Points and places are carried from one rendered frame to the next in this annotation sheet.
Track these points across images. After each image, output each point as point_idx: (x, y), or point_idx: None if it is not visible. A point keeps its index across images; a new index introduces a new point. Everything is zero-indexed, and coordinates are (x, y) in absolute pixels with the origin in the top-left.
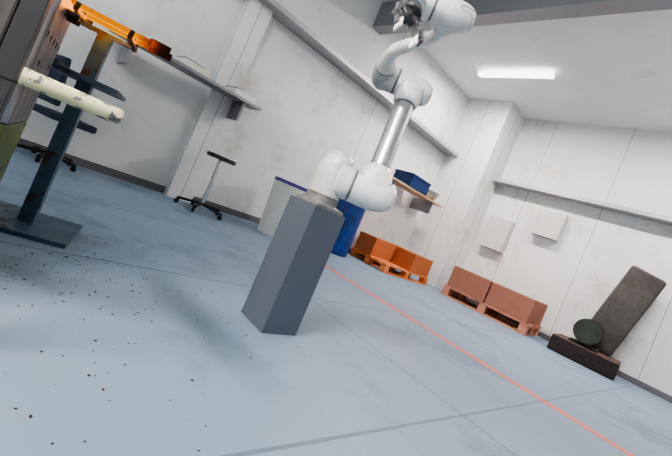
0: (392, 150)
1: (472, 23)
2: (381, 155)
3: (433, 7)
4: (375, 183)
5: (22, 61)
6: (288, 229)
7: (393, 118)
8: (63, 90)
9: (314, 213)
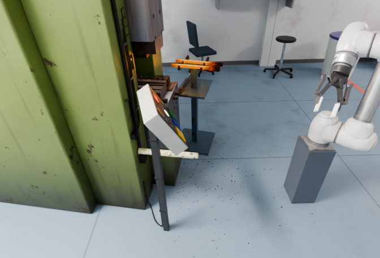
0: (371, 108)
1: None
2: (361, 114)
3: (367, 53)
4: (354, 137)
5: (161, 174)
6: (298, 157)
7: (373, 81)
8: (177, 155)
9: (309, 155)
